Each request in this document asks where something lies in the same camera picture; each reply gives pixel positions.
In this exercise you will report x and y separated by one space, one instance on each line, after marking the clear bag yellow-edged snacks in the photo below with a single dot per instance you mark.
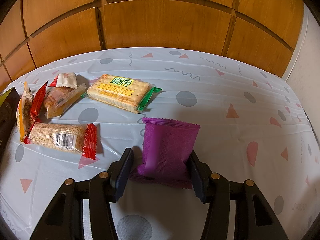
23 112

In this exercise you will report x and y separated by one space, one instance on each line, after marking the purple snack packet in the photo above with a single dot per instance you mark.
167 145

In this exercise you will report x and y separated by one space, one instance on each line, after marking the clear layered cake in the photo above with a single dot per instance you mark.
59 99

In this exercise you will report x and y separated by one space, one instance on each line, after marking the Weidan cracker pack green ends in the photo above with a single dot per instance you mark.
122 92

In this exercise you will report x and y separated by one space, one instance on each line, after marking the gold metal tin box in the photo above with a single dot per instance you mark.
9 103

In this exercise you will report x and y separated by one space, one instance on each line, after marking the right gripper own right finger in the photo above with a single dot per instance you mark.
199 175

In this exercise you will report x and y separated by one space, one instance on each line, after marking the small red patterned candy packet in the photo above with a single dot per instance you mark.
37 103

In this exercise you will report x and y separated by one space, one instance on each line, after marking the red white Kiss snack packet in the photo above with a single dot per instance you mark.
65 80

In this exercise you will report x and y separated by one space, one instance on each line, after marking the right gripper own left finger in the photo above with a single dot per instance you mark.
121 170

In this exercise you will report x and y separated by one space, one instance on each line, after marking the sesame bar red-end wrapper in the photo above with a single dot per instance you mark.
78 139

